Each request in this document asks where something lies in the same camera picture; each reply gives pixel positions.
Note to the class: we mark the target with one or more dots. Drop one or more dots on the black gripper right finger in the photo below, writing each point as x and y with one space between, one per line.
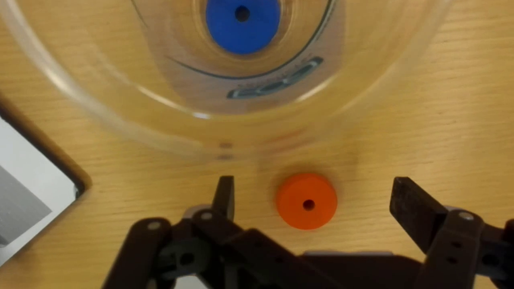
459 244

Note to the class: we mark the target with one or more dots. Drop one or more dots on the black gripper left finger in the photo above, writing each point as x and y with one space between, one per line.
213 247

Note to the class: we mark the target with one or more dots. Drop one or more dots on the orange disc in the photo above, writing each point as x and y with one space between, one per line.
306 201

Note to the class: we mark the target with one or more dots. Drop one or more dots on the clear plastic cup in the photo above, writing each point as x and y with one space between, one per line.
152 71

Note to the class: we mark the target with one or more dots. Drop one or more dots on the blue disc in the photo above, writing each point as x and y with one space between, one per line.
243 26

